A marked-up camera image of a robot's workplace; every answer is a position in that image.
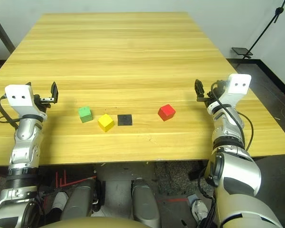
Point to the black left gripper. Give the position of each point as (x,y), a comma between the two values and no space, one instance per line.
(41,102)

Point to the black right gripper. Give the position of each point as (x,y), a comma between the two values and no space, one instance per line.
(210,98)

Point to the red wooden block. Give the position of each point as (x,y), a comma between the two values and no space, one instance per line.
(166,112)

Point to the green wooden block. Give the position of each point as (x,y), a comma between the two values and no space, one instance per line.
(85,114)

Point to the yellow wooden block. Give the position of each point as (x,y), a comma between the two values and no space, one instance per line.
(105,123)

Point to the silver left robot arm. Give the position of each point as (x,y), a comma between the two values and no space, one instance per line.
(26,142)

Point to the black tripod stand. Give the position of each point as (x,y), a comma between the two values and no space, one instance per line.
(242,51)

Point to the wooden side table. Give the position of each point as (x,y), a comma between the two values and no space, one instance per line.
(2,33)

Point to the black square marker pad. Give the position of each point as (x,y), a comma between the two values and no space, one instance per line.
(125,120)

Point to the speckled floor mat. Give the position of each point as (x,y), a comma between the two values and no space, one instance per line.
(178,175)

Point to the grey foot pedal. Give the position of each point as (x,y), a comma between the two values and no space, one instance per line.
(193,197)

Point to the white sneaker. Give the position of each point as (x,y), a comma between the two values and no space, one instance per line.
(59,202)
(199,210)

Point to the grey left robot leg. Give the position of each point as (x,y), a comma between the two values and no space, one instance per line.
(78,199)

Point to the grey robot leg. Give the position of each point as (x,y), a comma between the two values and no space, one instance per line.
(145,202)
(78,199)

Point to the grey right robot leg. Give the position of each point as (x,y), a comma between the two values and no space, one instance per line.
(145,202)

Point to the tan robot torso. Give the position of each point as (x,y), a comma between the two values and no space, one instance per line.
(90,223)

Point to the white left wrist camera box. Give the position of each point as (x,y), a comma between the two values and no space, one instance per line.
(19,95)

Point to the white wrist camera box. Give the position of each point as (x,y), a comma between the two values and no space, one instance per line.
(19,95)
(237,83)

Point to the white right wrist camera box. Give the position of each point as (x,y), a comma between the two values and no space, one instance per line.
(237,83)

